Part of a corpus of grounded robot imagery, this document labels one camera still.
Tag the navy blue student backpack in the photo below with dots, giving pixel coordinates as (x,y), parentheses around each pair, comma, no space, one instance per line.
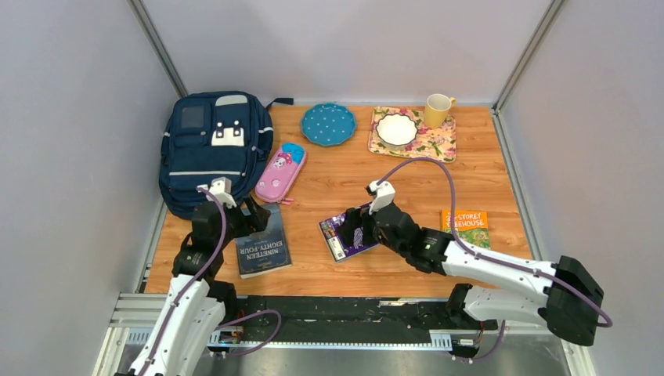
(210,135)

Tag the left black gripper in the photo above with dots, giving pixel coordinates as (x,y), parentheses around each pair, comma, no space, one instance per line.
(247,221)

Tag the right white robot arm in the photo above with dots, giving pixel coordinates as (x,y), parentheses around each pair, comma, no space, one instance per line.
(561,296)

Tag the yellow ceramic mug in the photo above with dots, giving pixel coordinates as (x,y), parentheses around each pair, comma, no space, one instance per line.
(437,108)

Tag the floral rectangular tray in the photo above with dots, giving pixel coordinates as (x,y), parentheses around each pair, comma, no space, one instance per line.
(437,143)

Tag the blue polka dot plate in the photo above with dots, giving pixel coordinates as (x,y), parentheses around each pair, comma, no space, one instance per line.
(328,124)

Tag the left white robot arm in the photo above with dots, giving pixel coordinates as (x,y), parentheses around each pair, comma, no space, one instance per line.
(196,303)

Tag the dark blue 1984 book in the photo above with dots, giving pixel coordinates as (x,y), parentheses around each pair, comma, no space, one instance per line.
(265,251)

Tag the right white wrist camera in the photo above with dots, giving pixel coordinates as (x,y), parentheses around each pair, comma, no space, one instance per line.
(382,193)

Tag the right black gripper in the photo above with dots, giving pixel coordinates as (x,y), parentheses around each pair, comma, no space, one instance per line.
(359,218)

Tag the purple paperback book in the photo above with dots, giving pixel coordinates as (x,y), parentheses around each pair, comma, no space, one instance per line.
(330,228)

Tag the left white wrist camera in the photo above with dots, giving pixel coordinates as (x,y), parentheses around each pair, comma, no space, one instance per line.
(220,188)

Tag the orange Treehouse book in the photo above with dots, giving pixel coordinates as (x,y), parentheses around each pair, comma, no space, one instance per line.
(473,227)

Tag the white scalloped bowl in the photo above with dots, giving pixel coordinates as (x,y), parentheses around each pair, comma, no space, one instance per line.
(396,131)

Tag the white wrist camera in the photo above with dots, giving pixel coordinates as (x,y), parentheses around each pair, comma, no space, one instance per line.
(220,188)
(382,193)

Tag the pink cartoon pencil case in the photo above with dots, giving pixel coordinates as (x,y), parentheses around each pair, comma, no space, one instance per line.
(280,174)

